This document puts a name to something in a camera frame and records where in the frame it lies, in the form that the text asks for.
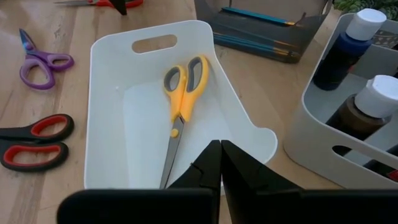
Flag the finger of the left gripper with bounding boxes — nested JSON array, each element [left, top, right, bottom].
[[109, 0, 127, 16]]

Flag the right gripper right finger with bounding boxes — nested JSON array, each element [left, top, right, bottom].
[[222, 139, 302, 224]]

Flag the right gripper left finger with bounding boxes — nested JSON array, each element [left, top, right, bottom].
[[167, 139, 223, 190]]

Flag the red handled scissors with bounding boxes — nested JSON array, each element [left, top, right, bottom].
[[54, 0, 144, 9]]

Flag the white plastic bin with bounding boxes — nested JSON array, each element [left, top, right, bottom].
[[83, 19, 279, 190]]

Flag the yellow handled scissors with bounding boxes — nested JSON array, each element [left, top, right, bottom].
[[159, 55, 211, 190]]

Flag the purple handled scissors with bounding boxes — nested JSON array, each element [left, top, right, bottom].
[[18, 28, 75, 91]]

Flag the brown paint bottle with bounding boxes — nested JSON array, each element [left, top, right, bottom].
[[325, 74, 398, 141]]

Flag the pens group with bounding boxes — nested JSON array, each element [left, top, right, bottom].
[[213, 32, 298, 53], [213, 36, 300, 57]]

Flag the blue paint bottle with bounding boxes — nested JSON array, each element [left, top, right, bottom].
[[312, 8, 388, 91]]

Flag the black and red scissors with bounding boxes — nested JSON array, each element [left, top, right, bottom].
[[0, 113, 75, 173]]

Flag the grey plastic bin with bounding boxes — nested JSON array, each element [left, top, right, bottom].
[[282, 12, 398, 190]]

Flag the grey mesh basket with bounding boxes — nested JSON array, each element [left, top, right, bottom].
[[194, 0, 332, 65]]

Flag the green succulent plant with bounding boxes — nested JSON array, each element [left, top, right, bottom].
[[332, 0, 398, 21]]

